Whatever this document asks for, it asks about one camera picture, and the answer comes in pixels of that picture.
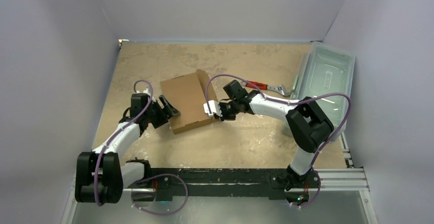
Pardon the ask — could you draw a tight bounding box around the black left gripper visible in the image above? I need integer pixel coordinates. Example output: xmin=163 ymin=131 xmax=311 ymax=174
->
xmin=143 ymin=95 xmax=179 ymax=128

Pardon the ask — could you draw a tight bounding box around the brown cardboard box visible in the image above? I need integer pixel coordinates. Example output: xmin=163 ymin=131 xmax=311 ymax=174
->
xmin=160 ymin=69 xmax=217 ymax=135

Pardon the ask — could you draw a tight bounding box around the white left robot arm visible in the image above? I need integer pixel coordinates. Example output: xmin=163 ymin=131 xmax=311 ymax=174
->
xmin=75 ymin=93 xmax=180 ymax=206

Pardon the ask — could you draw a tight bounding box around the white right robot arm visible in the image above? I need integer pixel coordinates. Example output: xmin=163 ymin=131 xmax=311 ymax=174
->
xmin=207 ymin=80 xmax=334 ymax=187

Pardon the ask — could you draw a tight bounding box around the clear plastic storage bin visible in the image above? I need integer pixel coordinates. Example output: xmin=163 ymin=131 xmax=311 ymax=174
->
xmin=290 ymin=42 xmax=356 ymax=129

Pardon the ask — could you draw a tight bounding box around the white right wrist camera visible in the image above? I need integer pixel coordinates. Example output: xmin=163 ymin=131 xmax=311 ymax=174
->
xmin=203 ymin=100 xmax=222 ymax=118

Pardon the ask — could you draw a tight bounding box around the red handled adjustable wrench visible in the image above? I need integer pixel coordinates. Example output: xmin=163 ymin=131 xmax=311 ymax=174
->
xmin=241 ymin=81 xmax=294 ymax=97

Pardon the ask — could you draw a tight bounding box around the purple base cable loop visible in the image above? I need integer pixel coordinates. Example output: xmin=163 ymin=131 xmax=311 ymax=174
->
xmin=131 ymin=173 xmax=189 ymax=216

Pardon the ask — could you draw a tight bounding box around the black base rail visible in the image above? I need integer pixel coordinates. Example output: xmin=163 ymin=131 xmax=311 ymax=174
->
xmin=129 ymin=168 xmax=320 ymax=203

